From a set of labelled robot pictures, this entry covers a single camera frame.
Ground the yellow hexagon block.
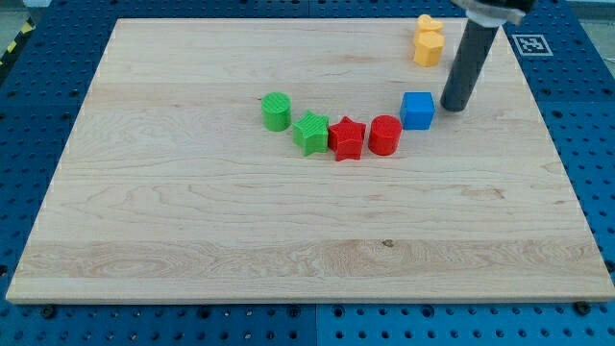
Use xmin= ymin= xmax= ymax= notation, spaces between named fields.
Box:
xmin=413 ymin=32 xmax=445 ymax=67

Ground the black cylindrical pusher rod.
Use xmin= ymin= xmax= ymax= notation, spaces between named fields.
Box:
xmin=440 ymin=19 xmax=499 ymax=112

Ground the red star block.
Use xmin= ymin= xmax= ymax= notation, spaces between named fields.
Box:
xmin=328 ymin=116 xmax=366 ymax=161

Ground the green star block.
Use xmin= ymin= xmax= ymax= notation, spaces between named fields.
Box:
xmin=292 ymin=111 xmax=329 ymax=156

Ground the blue cube block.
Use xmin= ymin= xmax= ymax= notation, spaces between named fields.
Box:
xmin=400 ymin=91 xmax=435 ymax=130

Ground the black screw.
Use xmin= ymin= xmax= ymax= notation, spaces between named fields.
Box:
xmin=574 ymin=301 xmax=592 ymax=316
xmin=40 ymin=305 xmax=57 ymax=319

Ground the white fiducial marker tag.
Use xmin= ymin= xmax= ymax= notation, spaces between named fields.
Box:
xmin=512 ymin=34 xmax=553 ymax=57

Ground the light wooden board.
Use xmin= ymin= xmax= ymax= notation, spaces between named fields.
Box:
xmin=7 ymin=18 xmax=614 ymax=305

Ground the grey robot arm flange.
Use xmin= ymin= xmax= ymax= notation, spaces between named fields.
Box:
xmin=451 ymin=0 xmax=537 ymax=28

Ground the yellow heart block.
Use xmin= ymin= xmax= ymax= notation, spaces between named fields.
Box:
xmin=414 ymin=13 xmax=444 ymax=39

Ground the red cylinder block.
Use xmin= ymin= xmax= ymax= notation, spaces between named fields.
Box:
xmin=368 ymin=114 xmax=403 ymax=156

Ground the green cylinder block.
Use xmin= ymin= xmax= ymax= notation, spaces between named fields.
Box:
xmin=261 ymin=92 xmax=291 ymax=132

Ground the black screw front left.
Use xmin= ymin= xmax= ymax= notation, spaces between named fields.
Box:
xmin=40 ymin=305 xmax=57 ymax=319

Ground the black screw front right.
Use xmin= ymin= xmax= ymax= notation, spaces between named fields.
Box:
xmin=574 ymin=301 xmax=592 ymax=316

